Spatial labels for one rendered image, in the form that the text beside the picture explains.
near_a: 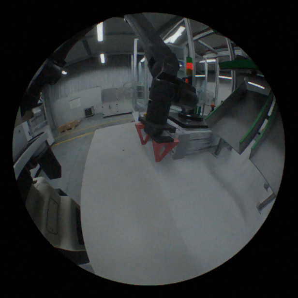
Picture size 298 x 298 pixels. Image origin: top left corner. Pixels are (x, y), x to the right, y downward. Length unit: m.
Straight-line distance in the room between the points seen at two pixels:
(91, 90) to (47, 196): 8.48
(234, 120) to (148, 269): 0.40
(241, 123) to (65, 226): 0.61
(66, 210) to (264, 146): 0.60
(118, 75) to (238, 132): 8.68
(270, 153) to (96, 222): 0.42
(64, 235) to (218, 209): 0.46
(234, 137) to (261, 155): 0.09
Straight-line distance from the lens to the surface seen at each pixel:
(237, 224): 0.31
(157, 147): 0.18
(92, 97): 8.56
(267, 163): 0.25
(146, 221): 0.21
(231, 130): 0.27
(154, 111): 0.20
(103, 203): 0.24
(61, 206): 0.41
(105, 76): 8.71
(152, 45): 0.27
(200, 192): 0.26
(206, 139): 0.37
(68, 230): 0.38
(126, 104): 5.69
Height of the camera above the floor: 1.06
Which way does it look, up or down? 35 degrees down
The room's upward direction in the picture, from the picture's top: straight up
